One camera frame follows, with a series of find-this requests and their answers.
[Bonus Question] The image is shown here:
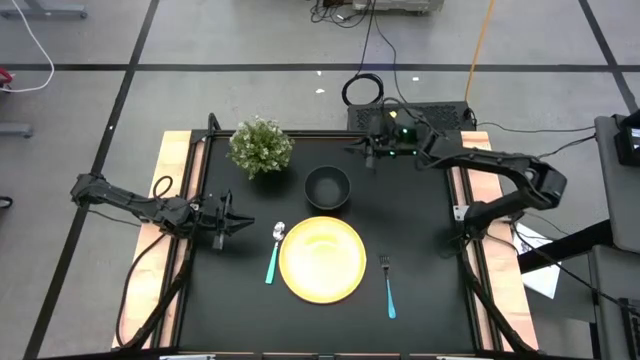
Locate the black cable tangle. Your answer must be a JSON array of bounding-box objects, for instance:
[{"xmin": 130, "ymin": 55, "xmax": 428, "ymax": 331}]
[{"xmin": 308, "ymin": 0, "xmax": 374, "ymax": 30}]

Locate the coiled black cable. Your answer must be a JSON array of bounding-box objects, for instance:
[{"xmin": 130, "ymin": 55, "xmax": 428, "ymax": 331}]
[{"xmin": 341, "ymin": 0, "xmax": 386, "ymax": 107}]

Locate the blue-handled fork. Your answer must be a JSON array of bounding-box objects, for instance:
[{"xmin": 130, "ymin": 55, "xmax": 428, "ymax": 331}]
[{"xmin": 378, "ymin": 254, "xmax": 398, "ymax": 320}]

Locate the black perforated computer case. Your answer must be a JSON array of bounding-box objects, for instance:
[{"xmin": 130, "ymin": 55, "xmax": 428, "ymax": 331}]
[{"xmin": 347, "ymin": 101, "xmax": 475, "ymax": 134}]

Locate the grey equipment box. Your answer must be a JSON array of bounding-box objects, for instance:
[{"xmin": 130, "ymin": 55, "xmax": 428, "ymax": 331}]
[{"xmin": 352, "ymin": 0, "xmax": 445, "ymax": 15}]

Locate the green artificial potted plant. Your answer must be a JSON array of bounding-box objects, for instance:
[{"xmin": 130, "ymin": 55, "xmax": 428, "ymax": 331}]
[{"xmin": 227, "ymin": 115, "xmax": 296, "ymax": 181}]

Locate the yellow cable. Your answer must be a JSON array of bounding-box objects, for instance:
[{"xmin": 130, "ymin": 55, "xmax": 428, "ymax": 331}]
[{"xmin": 463, "ymin": 0, "xmax": 497, "ymax": 104}]

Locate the white paper sheet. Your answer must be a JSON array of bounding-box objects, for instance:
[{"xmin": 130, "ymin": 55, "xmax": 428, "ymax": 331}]
[{"xmin": 512, "ymin": 222, "xmax": 562, "ymax": 300}]

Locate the yellow plate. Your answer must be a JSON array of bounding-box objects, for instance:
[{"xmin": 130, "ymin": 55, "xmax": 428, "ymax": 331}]
[{"xmin": 278, "ymin": 215, "xmax": 368, "ymax": 305}]

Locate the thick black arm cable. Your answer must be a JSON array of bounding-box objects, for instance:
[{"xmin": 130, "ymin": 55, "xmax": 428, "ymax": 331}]
[{"xmin": 115, "ymin": 232, "xmax": 169, "ymax": 349}]

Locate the black screen device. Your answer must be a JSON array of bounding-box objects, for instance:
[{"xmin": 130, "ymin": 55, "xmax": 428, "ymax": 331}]
[{"xmin": 613, "ymin": 108, "xmax": 640, "ymax": 168}]

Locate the black beam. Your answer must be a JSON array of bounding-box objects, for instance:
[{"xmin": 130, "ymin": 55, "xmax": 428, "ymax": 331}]
[{"xmin": 517, "ymin": 218, "xmax": 614, "ymax": 275}]

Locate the grey stand foot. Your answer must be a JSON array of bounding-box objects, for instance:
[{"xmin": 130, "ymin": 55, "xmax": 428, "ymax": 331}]
[
  {"xmin": 0, "ymin": 122, "xmax": 35, "ymax": 140},
  {"xmin": 0, "ymin": 0, "xmax": 89, "ymax": 21}
]

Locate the black bowl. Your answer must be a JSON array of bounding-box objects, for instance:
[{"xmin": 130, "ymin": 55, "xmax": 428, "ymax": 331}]
[{"xmin": 303, "ymin": 165, "xmax": 352, "ymax": 211}]

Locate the black keyboard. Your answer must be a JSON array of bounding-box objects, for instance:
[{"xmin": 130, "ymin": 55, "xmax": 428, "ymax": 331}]
[{"xmin": 618, "ymin": 297, "xmax": 640, "ymax": 360}]

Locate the thin black floor cable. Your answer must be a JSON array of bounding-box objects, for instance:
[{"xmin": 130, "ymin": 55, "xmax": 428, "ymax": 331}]
[
  {"xmin": 535, "ymin": 133, "xmax": 597, "ymax": 160},
  {"xmin": 372, "ymin": 0, "xmax": 409, "ymax": 105},
  {"xmin": 473, "ymin": 119, "xmax": 597, "ymax": 135}
]

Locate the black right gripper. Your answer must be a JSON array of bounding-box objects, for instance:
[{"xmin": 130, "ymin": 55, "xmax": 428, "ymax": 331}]
[{"xmin": 343, "ymin": 113, "xmax": 434, "ymax": 170}]

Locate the grey metal cabinet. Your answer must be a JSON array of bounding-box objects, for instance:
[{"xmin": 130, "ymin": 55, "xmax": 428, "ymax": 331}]
[
  {"xmin": 593, "ymin": 113, "xmax": 640, "ymax": 254},
  {"xmin": 588, "ymin": 244, "xmax": 640, "ymax": 360}
]

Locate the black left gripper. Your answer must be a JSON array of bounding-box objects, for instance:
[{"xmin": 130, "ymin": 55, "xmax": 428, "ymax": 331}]
[{"xmin": 192, "ymin": 188, "xmax": 256, "ymax": 251}]

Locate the teal-handled spoon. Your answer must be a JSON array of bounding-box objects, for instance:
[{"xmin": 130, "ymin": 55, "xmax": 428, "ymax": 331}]
[{"xmin": 264, "ymin": 221, "xmax": 287, "ymax": 286}]

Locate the black aluminium table frame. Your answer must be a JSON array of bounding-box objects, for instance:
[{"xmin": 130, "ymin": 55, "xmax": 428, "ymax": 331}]
[{"xmin": 117, "ymin": 112, "xmax": 540, "ymax": 360}]

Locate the white cable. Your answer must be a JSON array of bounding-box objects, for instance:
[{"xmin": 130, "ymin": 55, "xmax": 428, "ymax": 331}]
[{"xmin": 0, "ymin": 0, "xmax": 55, "ymax": 94}]

